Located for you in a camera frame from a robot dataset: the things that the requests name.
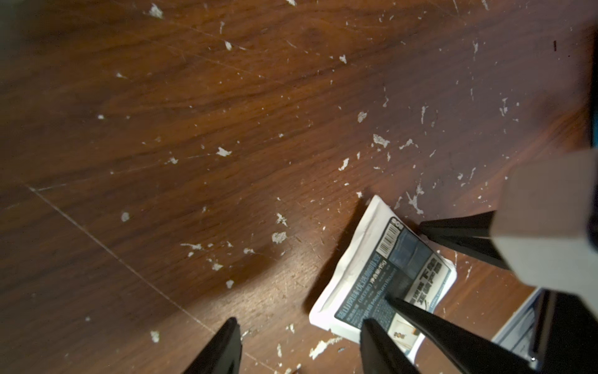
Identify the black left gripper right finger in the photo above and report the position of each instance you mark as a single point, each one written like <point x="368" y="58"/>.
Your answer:
<point x="379" y="354"/>

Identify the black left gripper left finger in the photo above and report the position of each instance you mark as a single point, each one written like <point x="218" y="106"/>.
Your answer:
<point x="223" y="353"/>

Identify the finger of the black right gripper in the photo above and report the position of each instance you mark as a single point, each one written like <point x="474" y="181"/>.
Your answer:
<point x="467" y="351"/>
<point x="468" y="235"/>

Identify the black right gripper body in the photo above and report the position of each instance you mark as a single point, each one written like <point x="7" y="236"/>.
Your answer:
<point x="565" y="335"/>

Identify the blue coffee bag two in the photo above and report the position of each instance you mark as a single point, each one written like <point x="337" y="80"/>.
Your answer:
<point x="384" y="258"/>

